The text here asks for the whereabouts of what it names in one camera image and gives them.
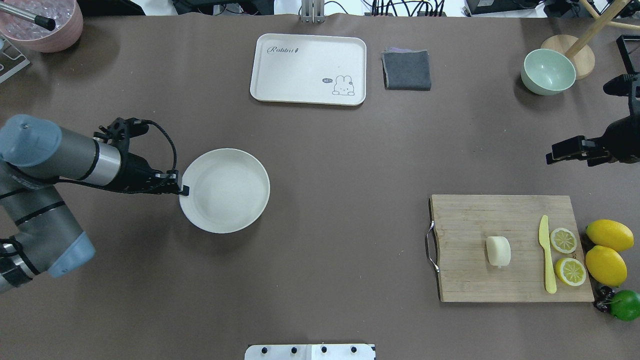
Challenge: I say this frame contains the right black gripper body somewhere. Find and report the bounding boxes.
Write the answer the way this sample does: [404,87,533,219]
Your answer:
[600,115,640,164]

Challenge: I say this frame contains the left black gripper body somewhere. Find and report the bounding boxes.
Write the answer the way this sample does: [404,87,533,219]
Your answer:
[118,152,163,195]

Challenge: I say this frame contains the round cream plate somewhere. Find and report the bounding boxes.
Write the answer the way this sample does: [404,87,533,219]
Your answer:
[179,148,271,234]

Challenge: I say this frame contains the white steamed bun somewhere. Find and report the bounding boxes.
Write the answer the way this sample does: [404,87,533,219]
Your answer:
[486,235,512,268]

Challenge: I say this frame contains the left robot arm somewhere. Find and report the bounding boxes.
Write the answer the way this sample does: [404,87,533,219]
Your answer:
[0,114,190,292]

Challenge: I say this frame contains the cream rabbit serving tray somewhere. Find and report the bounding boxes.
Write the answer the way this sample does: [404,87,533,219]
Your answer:
[249,33,367,106]

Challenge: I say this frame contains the upper whole lemon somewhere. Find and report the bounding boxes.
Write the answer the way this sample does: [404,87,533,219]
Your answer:
[585,219,634,252]

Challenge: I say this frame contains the whole lemon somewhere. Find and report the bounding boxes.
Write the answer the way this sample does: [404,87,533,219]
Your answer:
[585,245,627,288]
[585,219,634,252]

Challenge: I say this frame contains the mint green bowl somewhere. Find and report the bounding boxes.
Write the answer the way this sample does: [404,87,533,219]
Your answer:
[520,48,578,96]

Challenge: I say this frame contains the upper lemon slice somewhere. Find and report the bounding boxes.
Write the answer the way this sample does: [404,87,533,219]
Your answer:
[550,227,579,255]

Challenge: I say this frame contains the lemon slice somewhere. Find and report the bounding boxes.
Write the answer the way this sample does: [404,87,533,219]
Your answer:
[550,227,579,255]
[554,257,588,287]

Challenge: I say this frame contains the wooden mug tree stand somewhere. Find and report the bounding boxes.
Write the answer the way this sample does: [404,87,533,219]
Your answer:
[541,0,639,80]

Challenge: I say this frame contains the lower whole lemon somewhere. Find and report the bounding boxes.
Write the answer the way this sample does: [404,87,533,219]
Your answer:
[585,245,627,288]

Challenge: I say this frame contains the lower lemon slice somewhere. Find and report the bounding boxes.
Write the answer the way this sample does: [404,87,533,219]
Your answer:
[554,257,588,287]

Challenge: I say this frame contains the yellow plastic knife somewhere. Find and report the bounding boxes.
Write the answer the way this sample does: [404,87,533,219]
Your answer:
[538,214,557,294]

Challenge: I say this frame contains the dark cherries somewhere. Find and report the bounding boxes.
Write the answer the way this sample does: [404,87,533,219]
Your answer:
[593,285,616,313]

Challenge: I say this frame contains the bamboo cutting board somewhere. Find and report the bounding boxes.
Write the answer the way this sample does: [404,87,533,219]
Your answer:
[429,194,594,303]

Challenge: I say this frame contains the green lime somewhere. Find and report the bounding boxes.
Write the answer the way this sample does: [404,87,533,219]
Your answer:
[610,290,640,322]

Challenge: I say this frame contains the pink bowl of ice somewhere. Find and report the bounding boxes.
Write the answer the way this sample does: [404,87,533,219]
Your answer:
[1,0,83,53]

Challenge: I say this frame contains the dark grey folded cloth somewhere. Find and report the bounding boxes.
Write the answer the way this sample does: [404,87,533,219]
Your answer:
[381,47,432,91]

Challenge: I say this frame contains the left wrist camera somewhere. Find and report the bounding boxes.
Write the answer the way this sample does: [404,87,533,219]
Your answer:
[93,117,150,153]

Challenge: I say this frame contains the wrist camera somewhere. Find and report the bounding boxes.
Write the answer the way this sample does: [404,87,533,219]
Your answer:
[93,117,150,153]
[602,74,640,117]

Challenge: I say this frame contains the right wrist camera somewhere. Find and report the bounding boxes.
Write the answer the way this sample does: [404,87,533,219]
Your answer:
[602,74,640,117]

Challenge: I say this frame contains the black picture frame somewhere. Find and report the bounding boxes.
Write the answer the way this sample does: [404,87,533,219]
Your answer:
[615,34,640,75]

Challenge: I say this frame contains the white wire cup rack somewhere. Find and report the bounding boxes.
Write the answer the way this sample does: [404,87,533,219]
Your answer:
[0,35,31,84]

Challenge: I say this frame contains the metal ice scoop handle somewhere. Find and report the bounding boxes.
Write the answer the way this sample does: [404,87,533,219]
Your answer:
[0,1,57,31]

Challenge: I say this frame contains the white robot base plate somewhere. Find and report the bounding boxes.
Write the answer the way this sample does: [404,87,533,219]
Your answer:
[244,343,377,360]

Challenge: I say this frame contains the aluminium frame post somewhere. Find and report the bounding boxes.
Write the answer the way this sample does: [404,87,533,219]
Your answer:
[300,0,326,24]

